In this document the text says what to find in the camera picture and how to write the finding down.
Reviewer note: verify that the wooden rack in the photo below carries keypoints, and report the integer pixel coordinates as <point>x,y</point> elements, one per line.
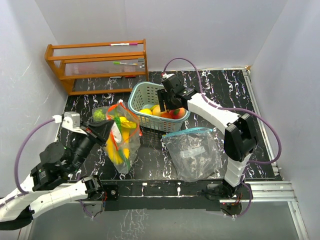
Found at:
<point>72,62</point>

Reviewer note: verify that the teal plastic basket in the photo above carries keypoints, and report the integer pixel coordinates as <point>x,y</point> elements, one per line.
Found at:
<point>144,96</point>

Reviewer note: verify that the clear zip bag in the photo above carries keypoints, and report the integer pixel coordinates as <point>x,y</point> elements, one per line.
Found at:
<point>194,153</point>
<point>134,143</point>
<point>107,117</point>

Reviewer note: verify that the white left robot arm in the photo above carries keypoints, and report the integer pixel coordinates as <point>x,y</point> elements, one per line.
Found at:
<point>39,192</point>

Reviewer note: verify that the green white marker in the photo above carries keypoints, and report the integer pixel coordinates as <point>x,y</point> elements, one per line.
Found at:
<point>124,63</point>

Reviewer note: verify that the green cucumber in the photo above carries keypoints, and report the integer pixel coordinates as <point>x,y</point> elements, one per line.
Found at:
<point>120,161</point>

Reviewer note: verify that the yellow pear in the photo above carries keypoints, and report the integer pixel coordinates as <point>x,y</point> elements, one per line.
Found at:
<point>156,110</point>

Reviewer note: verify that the orange peach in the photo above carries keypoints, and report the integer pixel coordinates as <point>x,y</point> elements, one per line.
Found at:
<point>174,114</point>

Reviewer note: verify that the black metal base rail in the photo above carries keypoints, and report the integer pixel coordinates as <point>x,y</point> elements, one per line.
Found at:
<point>169,195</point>

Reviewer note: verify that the yellow bananas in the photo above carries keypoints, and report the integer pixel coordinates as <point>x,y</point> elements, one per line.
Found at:
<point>123,135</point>

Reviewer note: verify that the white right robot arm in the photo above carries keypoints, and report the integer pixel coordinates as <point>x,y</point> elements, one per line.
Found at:
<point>240,135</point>

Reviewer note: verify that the clear zip top bag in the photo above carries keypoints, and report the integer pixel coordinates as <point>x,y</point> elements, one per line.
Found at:
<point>107,117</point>

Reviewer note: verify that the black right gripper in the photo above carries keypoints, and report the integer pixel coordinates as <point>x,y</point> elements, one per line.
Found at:
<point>162,96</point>

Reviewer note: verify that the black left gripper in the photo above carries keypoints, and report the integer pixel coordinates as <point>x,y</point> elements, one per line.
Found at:
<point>99,130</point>

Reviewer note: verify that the green custard apple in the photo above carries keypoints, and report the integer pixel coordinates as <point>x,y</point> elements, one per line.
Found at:
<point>99,115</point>

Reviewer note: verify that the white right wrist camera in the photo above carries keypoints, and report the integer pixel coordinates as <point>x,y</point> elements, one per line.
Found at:
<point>168,76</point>

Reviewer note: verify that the pink white marker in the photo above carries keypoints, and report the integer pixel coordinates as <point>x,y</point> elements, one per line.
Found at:
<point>124,44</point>

